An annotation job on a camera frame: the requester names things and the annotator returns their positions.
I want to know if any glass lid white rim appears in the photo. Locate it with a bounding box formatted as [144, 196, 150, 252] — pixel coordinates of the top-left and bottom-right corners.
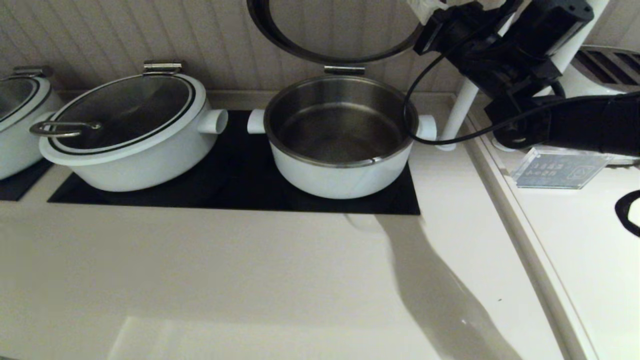
[0, 77, 53, 136]
[30, 74, 207, 166]
[246, 0, 426, 65]

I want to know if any white pot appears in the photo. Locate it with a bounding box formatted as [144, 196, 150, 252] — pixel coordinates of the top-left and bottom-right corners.
[0, 92, 66, 181]
[247, 75, 437, 200]
[39, 107, 229, 193]

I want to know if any white round pole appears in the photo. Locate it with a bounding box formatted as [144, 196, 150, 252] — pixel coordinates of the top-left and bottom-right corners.
[491, 0, 610, 153]
[434, 0, 521, 152]

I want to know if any white toaster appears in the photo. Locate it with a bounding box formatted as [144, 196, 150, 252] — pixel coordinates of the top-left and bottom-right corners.
[570, 46, 640, 166]

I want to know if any clear acrylic sign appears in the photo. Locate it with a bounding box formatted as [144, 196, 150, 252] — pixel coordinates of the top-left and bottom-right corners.
[511, 146, 613, 190]

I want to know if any black glass cooktop panel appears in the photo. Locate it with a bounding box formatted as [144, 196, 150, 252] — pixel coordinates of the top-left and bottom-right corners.
[0, 160, 56, 202]
[47, 111, 421, 216]

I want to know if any black camera cable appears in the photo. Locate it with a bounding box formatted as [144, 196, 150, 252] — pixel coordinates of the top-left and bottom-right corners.
[404, 20, 640, 238]

